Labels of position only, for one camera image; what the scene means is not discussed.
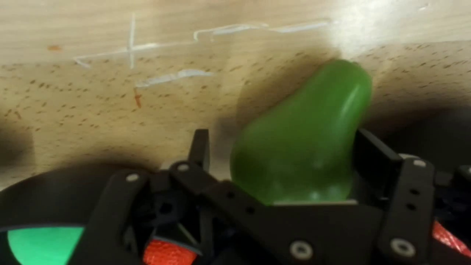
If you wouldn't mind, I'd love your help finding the dark green plush pear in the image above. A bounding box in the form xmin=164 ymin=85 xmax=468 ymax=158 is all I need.
xmin=230 ymin=58 xmax=374 ymax=205

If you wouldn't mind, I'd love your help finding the small black bowl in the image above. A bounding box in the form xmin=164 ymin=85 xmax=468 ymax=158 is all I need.
xmin=0 ymin=164 xmax=208 ymax=265

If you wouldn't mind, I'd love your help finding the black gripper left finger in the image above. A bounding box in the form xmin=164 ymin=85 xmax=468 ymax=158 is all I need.
xmin=80 ymin=128 xmax=321 ymax=265

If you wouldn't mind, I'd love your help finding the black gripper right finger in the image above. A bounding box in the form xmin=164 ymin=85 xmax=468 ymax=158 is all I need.
xmin=354 ymin=128 xmax=471 ymax=265

